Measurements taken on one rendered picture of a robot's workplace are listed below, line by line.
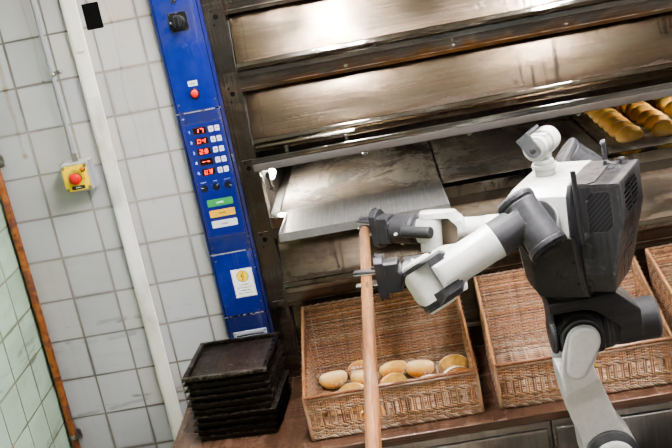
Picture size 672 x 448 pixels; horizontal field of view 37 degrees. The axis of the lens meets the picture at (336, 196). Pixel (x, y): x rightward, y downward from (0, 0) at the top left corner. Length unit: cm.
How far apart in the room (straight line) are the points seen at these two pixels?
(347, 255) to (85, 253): 92
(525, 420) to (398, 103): 110
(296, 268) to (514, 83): 98
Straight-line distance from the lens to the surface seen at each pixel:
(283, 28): 335
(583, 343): 264
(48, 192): 360
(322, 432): 322
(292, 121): 337
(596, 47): 344
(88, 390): 383
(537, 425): 320
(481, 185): 345
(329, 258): 350
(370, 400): 200
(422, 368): 343
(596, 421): 279
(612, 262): 251
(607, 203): 245
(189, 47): 335
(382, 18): 333
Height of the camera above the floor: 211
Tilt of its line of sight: 15 degrees down
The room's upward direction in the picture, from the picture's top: 11 degrees counter-clockwise
